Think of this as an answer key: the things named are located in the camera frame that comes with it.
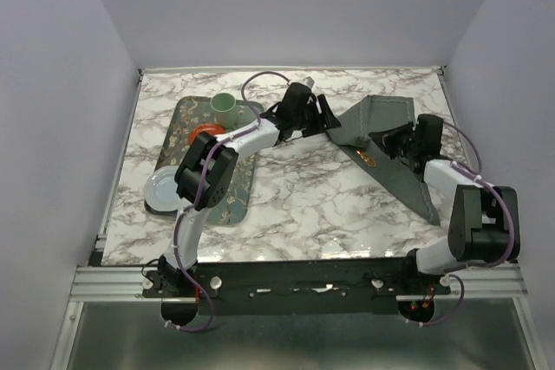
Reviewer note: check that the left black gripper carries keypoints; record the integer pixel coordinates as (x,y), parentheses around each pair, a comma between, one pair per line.
(324,120)

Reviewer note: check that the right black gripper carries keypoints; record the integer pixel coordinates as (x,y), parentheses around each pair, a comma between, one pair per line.
(387,139)

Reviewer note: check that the gold spoon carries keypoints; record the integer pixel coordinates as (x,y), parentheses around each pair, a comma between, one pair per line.
(369,161)

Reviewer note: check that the grey cloth napkin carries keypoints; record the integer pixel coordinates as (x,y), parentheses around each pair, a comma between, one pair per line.
(376,113)

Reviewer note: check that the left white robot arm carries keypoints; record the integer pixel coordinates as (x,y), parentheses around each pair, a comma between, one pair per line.
(205,173)

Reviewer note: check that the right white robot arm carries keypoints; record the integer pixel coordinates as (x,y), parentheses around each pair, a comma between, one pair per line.
(483,230)

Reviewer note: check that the pale green cup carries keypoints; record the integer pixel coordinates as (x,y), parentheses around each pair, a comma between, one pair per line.
(224,106)

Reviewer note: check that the green floral tray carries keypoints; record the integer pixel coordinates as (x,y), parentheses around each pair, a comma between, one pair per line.
(192,115)

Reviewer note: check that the white scalloped plate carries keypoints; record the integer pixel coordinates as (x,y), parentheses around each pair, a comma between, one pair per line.
(160,191)

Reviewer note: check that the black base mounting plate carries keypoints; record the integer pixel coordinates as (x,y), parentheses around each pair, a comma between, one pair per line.
(380,286)

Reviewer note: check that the aluminium frame rail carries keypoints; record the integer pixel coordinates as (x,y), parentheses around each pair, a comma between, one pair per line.
(107,284)

